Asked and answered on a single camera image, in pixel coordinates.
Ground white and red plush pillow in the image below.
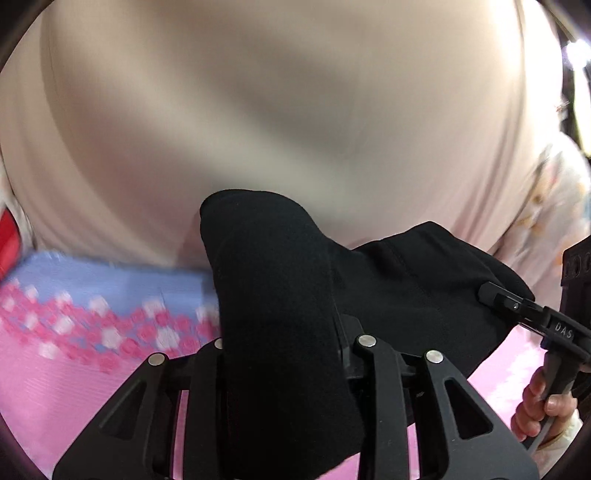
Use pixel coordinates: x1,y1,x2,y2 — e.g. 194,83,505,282
0,203,24,267

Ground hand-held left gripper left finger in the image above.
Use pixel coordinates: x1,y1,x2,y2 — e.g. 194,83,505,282
53,338,228,480

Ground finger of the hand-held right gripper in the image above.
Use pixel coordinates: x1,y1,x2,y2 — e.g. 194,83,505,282
478,281,552,336

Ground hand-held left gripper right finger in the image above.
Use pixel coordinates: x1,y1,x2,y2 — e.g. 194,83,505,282
331,316,541,480

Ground pink floral bed sheet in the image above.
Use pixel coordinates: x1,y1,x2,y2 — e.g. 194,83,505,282
0,249,573,480

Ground black pants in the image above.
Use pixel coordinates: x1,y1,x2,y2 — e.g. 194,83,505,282
198,188,536,480

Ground person's right hand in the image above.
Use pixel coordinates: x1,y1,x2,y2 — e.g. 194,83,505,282
512,367,583,443

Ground beige shirt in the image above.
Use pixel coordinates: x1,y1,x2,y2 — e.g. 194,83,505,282
0,0,570,278

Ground white floral pajama jacket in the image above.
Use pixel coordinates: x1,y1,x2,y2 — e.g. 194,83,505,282
489,141,591,308

